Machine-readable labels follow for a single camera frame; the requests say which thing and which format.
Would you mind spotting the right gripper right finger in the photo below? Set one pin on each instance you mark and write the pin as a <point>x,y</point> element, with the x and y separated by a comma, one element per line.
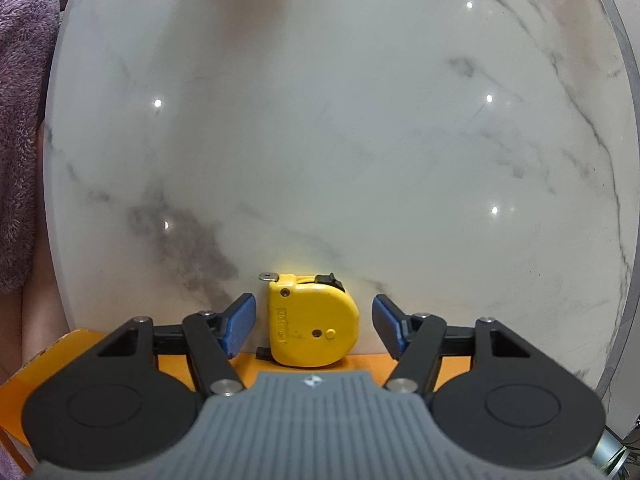
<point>413,342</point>

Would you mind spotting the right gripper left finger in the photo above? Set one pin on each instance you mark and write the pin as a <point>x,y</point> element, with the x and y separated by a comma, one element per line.
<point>213,339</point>

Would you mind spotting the yellow tape measure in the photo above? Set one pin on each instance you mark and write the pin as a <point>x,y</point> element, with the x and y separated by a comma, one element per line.
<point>313,322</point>

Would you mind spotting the grey trash bin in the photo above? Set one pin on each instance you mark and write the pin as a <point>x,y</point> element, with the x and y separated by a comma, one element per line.
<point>614,457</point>

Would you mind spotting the purple fuzzy sleeve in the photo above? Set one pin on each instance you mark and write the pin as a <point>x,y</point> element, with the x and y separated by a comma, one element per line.
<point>28,33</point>

